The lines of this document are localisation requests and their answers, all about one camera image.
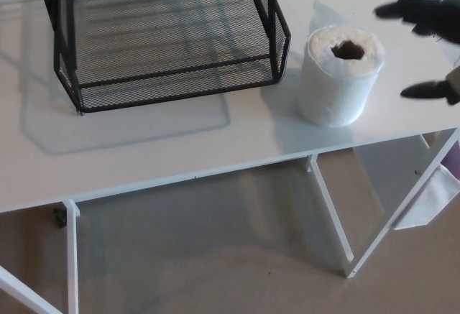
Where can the black mesh file tray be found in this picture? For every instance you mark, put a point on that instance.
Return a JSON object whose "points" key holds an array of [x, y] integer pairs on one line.
{"points": [[172, 91]]}

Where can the purple object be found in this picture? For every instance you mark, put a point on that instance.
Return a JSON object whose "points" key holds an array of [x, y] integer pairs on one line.
{"points": [[453, 159]]}

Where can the white cloth bag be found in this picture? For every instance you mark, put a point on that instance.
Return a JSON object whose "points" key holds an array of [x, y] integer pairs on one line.
{"points": [[427, 202]]}

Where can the white desk leg frame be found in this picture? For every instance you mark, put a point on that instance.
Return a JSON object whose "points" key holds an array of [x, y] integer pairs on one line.
{"points": [[72, 256], [380, 235]]}

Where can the white toilet paper roll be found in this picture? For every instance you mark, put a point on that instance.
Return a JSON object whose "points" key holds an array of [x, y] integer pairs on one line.
{"points": [[334, 91]]}

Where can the black caster wheel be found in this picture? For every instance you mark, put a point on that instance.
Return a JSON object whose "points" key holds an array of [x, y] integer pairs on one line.
{"points": [[59, 218]]}

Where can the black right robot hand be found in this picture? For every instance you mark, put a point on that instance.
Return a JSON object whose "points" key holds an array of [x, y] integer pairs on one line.
{"points": [[431, 14]]}

